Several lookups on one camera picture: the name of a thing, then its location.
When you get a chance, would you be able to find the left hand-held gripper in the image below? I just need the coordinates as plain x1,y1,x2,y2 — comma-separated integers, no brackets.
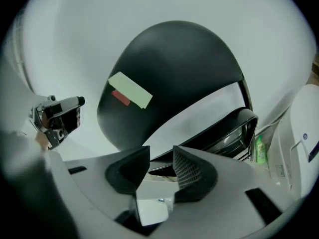
31,95,86,150

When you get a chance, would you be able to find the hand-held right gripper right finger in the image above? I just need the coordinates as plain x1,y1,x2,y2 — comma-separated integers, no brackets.
154,145,300,239

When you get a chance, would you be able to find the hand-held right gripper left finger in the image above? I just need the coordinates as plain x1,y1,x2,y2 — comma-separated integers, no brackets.
46,145,153,239

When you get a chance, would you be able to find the black folding chair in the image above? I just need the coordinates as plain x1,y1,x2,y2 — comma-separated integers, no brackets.
96,20,260,178

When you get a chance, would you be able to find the green plastic bottle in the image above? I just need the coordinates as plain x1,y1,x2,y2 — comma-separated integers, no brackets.
254,134,269,164

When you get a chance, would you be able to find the red sticker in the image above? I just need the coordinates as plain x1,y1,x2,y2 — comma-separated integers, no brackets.
111,90,132,107

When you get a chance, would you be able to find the pale green paper note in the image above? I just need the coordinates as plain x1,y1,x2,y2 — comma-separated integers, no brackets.
107,71,154,109

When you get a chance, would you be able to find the white smart toilet black strip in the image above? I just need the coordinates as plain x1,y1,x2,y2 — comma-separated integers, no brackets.
270,83,319,201

